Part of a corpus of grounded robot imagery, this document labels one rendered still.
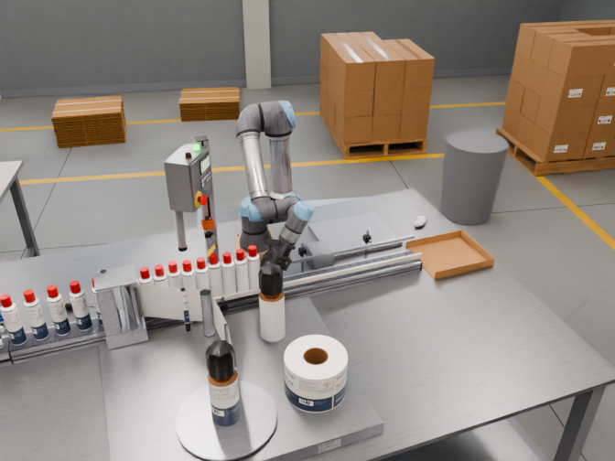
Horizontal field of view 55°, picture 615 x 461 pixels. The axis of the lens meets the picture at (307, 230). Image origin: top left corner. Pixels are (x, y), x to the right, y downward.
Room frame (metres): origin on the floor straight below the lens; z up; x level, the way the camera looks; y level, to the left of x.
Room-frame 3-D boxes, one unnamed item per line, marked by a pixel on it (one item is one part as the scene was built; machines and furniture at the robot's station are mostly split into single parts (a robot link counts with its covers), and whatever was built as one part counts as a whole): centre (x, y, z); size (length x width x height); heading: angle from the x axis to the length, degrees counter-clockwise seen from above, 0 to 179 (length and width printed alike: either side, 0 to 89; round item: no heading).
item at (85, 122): (5.64, 2.19, 0.16); 0.64 x 0.53 x 0.31; 104
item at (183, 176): (1.91, 0.42, 1.38); 0.17 x 0.10 x 0.19; 165
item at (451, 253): (2.21, -0.64, 0.85); 0.30 x 0.26 x 0.04; 110
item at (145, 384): (1.40, 0.25, 0.86); 0.80 x 0.67 x 0.05; 110
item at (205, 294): (1.64, 0.36, 0.97); 0.05 x 0.05 x 0.19
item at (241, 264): (1.88, 0.26, 0.98); 0.05 x 0.05 x 0.20
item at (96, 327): (1.87, 0.29, 0.86); 1.65 x 0.08 x 0.04; 110
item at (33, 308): (1.62, 0.96, 0.98); 0.05 x 0.05 x 0.20
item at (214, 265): (1.85, 0.36, 0.98); 0.05 x 0.05 x 0.20
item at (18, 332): (1.59, 1.03, 0.98); 0.05 x 0.05 x 0.20
